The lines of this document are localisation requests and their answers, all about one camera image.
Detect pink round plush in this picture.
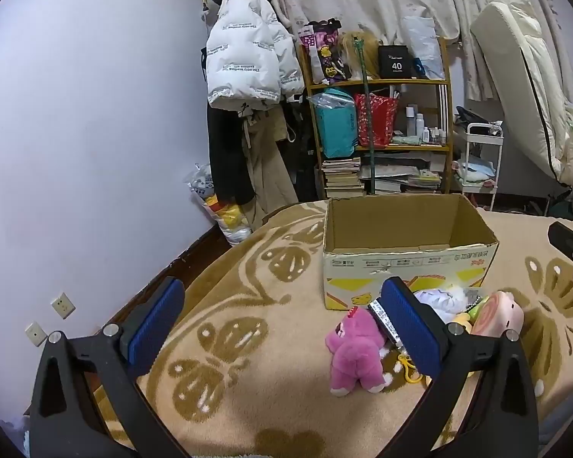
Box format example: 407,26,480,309
470,290,526,339

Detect beige hanging trousers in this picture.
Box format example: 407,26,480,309
241,105,299,230

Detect row of toiletry bottles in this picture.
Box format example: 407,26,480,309
406,105,448,145

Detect black square box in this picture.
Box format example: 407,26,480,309
378,44,418,80

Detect colourful printed bag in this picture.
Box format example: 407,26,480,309
298,19,351,84

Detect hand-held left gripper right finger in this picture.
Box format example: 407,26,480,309
377,276,540,458

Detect blond wig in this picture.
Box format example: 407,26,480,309
339,31,380,82

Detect stack of books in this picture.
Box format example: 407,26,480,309
321,156,364,198

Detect green pole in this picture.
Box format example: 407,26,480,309
352,38,378,196

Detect white fluffy plush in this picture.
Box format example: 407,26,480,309
413,286,483,320

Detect cardboard box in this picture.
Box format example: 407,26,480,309
322,193,500,311

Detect black bag on cart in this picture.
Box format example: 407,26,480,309
453,105,504,137

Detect pile of papers and magazines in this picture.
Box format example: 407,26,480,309
360,155,447,196

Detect pink bear plush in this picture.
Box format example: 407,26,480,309
325,306,392,396

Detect white puffer jacket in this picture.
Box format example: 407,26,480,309
205,0,306,110

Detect red patterned bag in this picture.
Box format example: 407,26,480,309
354,93,401,148

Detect white trolley cart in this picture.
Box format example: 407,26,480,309
451,123,505,211

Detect black hanging garment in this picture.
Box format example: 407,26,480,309
207,105,256,206

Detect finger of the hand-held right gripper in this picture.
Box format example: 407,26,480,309
548,222,573,305

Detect cream folded mattress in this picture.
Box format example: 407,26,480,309
470,0,573,187

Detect yellow keychain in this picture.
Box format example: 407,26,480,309
398,353,433,385

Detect white wall socket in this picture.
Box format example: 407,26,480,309
52,292,76,319
25,322,47,347

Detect teal bag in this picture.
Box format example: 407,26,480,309
314,88,359,159

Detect wooden shelf rack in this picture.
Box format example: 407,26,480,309
296,35,454,198

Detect light blue towel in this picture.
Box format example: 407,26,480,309
456,160,497,182

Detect black hanging bag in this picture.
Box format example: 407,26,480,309
282,100,323,201

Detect white plastic bag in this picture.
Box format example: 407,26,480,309
401,15,446,80

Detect clear plastic bag of items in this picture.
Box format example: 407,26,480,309
184,162,254,246

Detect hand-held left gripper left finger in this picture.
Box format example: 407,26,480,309
31,276,187,458

